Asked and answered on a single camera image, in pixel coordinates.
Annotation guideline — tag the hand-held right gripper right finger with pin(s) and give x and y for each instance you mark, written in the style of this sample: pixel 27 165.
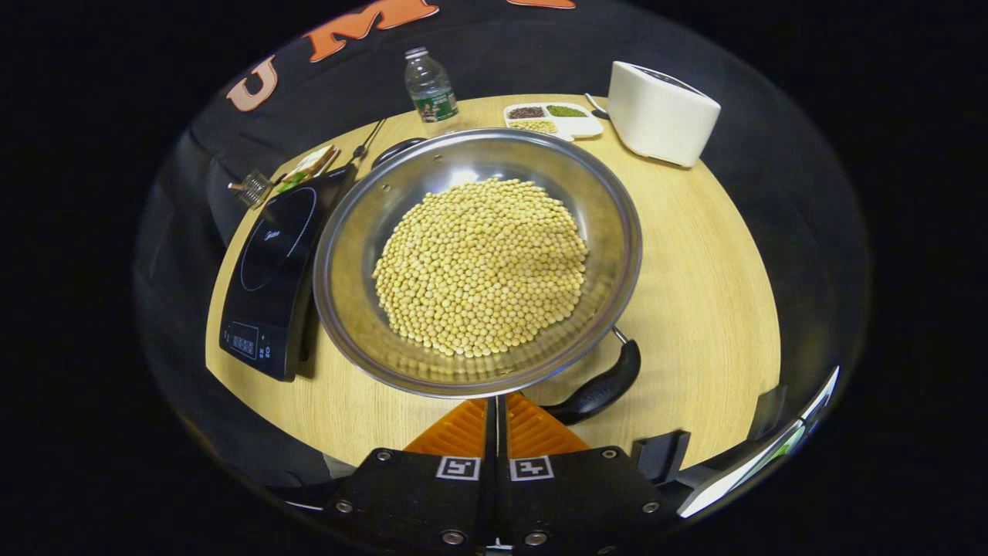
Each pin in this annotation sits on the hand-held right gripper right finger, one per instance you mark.
pixel 579 494

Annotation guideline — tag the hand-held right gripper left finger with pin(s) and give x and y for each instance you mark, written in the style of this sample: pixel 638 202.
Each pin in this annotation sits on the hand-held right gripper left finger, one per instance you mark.
pixel 417 494

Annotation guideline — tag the pile of yellow soybeans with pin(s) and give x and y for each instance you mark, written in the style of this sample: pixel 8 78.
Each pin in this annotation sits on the pile of yellow soybeans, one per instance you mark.
pixel 478 262

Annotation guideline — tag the stainless steel pot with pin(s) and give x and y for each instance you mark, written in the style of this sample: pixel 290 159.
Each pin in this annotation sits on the stainless steel pot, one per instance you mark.
pixel 463 154

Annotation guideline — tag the sandwich with lettuce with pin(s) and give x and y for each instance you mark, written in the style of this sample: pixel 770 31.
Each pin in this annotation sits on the sandwich with lettuce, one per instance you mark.
pixel 309 166

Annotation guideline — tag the small clear glass jar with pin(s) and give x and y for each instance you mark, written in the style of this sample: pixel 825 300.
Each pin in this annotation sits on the small clear glass jar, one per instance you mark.
pixel 253 189

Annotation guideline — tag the white divided tray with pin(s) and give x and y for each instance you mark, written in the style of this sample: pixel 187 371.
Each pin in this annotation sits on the white divided tray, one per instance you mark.
pixel 583 126

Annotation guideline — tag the small heap of yellow beans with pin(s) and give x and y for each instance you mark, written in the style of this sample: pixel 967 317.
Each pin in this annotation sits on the small heap of yellow beans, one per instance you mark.
pixel 532 126

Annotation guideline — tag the pile of green mung beans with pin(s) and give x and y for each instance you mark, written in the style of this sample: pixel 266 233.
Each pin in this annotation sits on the pile of green mung beans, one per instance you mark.
pixel 566 111

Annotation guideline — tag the pile of dark red beans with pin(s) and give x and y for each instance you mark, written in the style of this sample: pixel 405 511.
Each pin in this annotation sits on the pile of dark red beans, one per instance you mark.
pixel 526 113

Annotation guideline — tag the white toaster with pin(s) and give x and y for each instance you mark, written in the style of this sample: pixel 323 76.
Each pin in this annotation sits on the white toaster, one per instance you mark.
pixel 656 116

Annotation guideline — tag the clear plastic water bottle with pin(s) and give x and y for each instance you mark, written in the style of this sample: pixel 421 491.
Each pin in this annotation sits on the clear plastic water bottle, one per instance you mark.
pixel 431 89

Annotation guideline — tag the black backdrop cloth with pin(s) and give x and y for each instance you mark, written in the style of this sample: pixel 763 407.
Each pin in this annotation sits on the black backdrop cloth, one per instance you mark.
pixel 540 46

